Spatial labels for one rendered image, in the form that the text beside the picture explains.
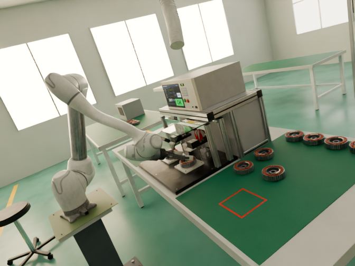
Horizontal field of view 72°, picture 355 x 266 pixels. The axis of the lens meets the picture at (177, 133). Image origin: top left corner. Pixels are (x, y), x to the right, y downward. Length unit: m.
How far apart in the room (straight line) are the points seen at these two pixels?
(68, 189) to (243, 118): 1.13
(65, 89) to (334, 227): 1.35
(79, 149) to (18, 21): 4.82
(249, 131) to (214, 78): 0.41
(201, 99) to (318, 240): 0.92
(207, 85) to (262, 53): 7.49
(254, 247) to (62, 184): 1.09
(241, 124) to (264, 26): 7.72
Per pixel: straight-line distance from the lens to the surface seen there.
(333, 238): 1.04
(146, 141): 1.25
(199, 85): 1.48
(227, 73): 1.61
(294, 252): 0.99
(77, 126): 1.64
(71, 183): 1.58
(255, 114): 1.64
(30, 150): 6.19
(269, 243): 1.02
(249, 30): 8.65
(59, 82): 1.45
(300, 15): 8.54
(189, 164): 1.57
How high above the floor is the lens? 1.46
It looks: 17 degrees down
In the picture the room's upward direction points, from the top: 18 degrees counter-clockwise
